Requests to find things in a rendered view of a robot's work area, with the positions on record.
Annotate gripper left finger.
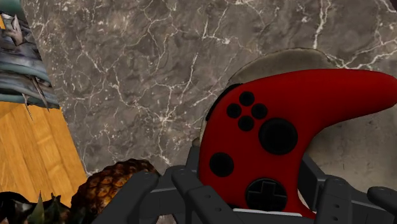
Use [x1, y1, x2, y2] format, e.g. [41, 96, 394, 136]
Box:
[92, 145, 243, 224]

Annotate red game controller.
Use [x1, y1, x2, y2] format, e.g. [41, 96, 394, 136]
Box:
[198, 69, 397, 220]

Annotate grey teal patterned furniture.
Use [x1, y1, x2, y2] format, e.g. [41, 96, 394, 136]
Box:
[0, 0, 62, 121]

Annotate brown pineapple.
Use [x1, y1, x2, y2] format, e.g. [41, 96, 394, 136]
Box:
[0, 158, 161, 224]

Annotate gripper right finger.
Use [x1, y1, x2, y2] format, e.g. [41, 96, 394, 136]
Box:
[296, 153, 397, 224]

